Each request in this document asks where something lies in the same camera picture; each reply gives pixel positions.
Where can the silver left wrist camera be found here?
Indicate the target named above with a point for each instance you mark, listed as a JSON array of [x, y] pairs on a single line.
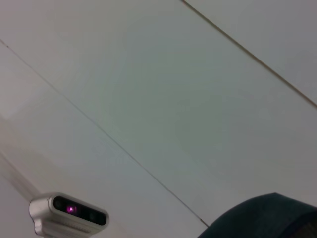
[[67, 218]]

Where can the dark teal insulated lunch bag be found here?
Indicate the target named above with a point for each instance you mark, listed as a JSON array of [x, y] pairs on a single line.
[[267, 218]]

